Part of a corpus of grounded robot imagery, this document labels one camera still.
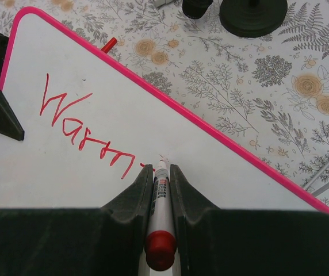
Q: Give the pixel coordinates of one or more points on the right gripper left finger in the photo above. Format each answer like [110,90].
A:
[101,241]

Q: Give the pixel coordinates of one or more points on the red marker cap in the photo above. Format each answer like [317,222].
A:
[109,45]

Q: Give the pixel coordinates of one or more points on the black flashlight orange tip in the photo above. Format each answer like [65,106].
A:
[195,9]

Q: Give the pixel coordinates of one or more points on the black round stand base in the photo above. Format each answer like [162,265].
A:
[252,19]

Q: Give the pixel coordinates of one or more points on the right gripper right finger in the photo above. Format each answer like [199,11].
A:
[214,241]

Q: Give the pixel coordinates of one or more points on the white whiteboard marker pen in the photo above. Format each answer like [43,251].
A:
[160,244]

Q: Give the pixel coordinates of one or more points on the pink framed whiteboard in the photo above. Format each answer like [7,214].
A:
[124,138]

